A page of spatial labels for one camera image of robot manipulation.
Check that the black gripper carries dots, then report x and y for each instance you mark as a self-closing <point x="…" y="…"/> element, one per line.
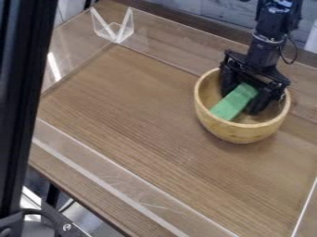
<point x="267" y="80"/>

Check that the green rectangular block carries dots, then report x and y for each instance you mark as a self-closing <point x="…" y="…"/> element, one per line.
<point x="234" y="102"/>

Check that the brown wooden bowl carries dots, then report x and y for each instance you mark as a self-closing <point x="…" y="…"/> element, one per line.
<point x="246" y="128"/>

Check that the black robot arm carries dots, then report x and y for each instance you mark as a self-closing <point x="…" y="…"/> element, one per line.
<point x="254" y="68"/>

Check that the black table leg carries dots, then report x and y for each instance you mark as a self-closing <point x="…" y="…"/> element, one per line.
<point x="52" y="196"/>

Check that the clear acrylic corner bracket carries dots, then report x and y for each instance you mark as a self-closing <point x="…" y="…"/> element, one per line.
<point x="113" y="32"/>

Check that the clear acrylic tray wall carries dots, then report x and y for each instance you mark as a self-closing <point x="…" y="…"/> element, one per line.
<point x="132" y="191"/>

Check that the black metal frame post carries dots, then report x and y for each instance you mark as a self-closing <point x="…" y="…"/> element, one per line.
<point x="26" y="22"/>

